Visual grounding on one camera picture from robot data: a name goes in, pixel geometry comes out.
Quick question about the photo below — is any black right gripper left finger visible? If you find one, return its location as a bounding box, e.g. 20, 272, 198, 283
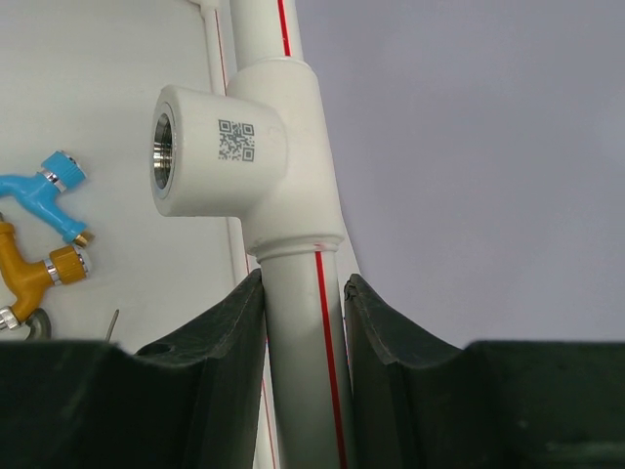
136, 269, 267, 468

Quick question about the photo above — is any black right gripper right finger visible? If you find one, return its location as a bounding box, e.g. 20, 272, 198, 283
345, 275, 469, 468

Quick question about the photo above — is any white PVC pipe frame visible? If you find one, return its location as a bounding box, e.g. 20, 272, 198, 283
150, 1, 357, 468

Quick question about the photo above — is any grey metal faucet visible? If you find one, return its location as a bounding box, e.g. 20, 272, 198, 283
25, 308, 120, 342

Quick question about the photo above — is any orange plastic faucet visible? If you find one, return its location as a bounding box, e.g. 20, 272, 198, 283
1, 217, 92, 330

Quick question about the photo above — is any blue plastic faucet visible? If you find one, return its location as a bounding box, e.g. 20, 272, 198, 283
1, 150, 94, 247

